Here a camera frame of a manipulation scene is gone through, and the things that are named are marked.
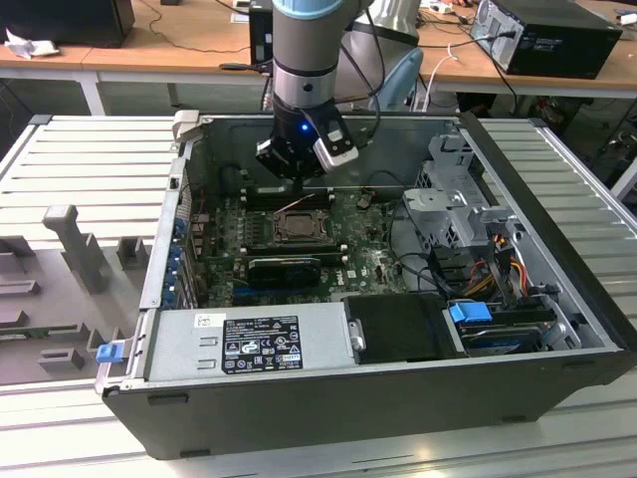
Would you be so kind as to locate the grey parts rack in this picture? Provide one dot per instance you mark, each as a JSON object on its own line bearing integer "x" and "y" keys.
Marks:
{"x": 60, "y": 294}

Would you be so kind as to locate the grey power supply unit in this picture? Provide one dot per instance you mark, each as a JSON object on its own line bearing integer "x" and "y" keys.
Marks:
{"x": 174, "y": 343}

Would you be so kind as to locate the black plastic shroud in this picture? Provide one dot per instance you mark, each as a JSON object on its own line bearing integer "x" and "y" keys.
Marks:
{"x": 398, "y": 328}

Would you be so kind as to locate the green motherboard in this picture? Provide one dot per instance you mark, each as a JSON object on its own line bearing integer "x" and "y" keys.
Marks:
{"x": 368, "y": 279}

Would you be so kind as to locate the hard disk in blue carrier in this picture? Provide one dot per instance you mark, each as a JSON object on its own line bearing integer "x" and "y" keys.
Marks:
{"x": 468, "y": 318}

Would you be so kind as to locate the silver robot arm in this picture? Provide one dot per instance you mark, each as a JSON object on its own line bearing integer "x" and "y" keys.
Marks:
{"x": 303, "y": 50}

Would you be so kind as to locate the black desktop computer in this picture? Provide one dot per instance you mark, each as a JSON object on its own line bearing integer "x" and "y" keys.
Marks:
{"x": 562, "y": 45}

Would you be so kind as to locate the black RAM slot bank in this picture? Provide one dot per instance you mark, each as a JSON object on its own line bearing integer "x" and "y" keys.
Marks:
{"x": 293, "y": 251}
{"x": 264, "y": 197}

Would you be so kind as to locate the large black box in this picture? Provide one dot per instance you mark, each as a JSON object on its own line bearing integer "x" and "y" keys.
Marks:
{"x": 64, "y": 20}

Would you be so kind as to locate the pale blue teach pendant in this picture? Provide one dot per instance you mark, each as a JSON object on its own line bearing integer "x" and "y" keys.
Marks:
{"x": 403, "y": 79}

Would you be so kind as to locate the blue case latch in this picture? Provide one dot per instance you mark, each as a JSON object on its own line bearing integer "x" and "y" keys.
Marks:
{"x": 108, "y": 353}

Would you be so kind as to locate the grey case latch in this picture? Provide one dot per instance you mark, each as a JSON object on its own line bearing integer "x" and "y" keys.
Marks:
{"x": 185, "y": 125}

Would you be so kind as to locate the grey metal drive cage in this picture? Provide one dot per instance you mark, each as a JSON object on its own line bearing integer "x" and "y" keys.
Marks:
{"x": 438, "y": 204}

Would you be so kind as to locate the CPU socket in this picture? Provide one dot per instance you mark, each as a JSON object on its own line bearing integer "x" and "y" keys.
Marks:
{"x": 274, "y": 239}

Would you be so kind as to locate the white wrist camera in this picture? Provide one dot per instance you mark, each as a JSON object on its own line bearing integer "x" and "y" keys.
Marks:
{"x": 338, "y": 152}

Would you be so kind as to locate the wooden desk with white frame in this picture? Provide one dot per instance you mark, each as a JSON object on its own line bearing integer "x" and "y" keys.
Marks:
{"x": 468, "y": 70}
{"x": 149, "y": 55}

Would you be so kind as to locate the black graphics card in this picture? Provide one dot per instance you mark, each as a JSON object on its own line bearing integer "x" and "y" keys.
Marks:
{"x": 283, "y": 274}

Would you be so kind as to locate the small black computer tower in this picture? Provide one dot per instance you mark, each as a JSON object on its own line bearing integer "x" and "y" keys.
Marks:
{"x": 261, "y": 35}

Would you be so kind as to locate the black open PC case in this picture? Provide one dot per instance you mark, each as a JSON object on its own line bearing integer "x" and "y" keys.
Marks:
{"x": 348, "y": 418}

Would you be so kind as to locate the crumpled white paper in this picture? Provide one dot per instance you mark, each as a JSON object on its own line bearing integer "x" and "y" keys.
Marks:
{"x": 30, "y": 47}

